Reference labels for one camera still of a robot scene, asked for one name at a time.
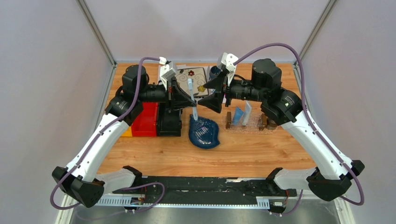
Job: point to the black plastic bin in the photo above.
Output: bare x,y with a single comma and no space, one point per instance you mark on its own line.
169,122

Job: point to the clear glass tray wooden handles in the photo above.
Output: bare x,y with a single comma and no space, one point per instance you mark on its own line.
257,123

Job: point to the white patterned placemat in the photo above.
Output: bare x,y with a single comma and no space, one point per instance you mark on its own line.
211,91

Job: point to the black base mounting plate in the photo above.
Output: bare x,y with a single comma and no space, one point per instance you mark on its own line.
208,190

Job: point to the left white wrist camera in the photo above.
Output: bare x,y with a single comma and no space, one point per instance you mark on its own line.
168,70

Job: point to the blue toothpaste tube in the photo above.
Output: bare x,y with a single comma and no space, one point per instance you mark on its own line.
237,116

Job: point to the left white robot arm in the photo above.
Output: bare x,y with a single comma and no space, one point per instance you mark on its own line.
79,179

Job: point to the dark blue ceramic mug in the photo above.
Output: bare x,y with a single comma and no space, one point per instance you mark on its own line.
214,72

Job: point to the blue shell-shaped dish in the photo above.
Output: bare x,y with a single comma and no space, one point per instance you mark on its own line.
203,132

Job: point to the yellow plastic bin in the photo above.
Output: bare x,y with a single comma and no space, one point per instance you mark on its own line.
127,133

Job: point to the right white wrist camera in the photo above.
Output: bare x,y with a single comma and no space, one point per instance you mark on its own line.
227,62

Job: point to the white toothpaste tube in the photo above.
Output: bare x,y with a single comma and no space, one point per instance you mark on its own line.
246,114

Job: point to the square floral ceramic plate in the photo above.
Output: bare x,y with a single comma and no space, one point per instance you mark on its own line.
198,77

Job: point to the white toothbrush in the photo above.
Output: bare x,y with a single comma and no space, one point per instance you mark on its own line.
194,108

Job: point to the red plastic bin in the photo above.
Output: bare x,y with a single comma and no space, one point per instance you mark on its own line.
145,124

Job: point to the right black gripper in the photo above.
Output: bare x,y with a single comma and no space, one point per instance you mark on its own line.
214,101

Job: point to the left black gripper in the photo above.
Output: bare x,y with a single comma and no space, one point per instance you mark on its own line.
177,98

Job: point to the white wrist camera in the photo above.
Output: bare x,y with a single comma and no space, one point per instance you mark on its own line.
168,70
227,62

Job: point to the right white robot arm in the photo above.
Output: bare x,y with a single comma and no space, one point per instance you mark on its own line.
333,174

